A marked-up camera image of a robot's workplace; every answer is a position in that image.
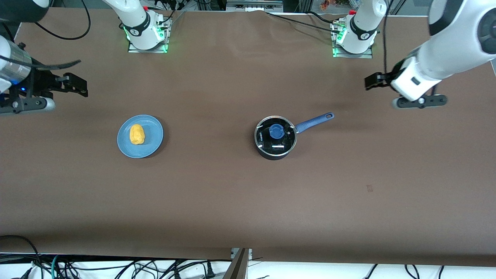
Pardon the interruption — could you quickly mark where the yellow potato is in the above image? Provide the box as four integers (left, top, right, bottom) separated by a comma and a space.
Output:
129, 124, 146, 145

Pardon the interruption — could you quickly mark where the black looped floor cable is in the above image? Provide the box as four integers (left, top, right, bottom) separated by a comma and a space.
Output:
0, 235, 42, 279

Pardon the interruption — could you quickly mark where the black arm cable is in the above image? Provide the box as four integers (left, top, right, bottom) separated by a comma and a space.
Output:
34, 0, 92, 41
382, 0, 396, 76

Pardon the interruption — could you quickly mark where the black pot with blue handle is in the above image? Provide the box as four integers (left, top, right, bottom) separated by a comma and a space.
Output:
254, 112, 335, 160

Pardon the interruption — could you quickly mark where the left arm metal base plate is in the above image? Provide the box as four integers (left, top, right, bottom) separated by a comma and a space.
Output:
332, 21, 373, 59

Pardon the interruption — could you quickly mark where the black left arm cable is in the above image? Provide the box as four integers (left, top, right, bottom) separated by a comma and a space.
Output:
382, 0, 396, 76

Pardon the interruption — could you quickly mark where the black power plug cable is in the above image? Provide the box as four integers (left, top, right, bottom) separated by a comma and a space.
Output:
170, 260, 217, 279

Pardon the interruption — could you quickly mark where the blue round plate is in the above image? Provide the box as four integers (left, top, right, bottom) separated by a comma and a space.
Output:
117, 114, 164, 159

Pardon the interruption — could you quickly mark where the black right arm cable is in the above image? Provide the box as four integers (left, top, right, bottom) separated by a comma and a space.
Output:
34, 0, 92, 41

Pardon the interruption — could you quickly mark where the aluminium frame rail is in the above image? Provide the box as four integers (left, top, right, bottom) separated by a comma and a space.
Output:
226, 0, 284, 12

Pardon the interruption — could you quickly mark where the orange colourful background object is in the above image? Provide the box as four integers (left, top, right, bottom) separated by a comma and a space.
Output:
319, 0, 350, 10

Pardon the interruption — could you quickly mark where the long black table cable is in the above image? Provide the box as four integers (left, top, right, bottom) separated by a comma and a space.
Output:
265, 11, 342, 35

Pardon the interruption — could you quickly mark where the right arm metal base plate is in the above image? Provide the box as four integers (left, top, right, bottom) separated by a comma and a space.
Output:
128, 17, 171, 53

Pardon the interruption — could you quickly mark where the brown table cover sheet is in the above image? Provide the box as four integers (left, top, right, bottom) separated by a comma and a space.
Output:
0, 7, 496, 268

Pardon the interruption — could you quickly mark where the grey metal post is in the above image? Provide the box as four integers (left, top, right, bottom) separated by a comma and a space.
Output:
222, 248, 253, 279

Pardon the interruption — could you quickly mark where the short black table cable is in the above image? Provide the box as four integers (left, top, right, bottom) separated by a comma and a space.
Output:
307, 10, 336, 23

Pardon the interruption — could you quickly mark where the glass lid with blue knob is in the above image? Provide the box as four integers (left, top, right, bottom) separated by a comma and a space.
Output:
255, 115, 298, 156

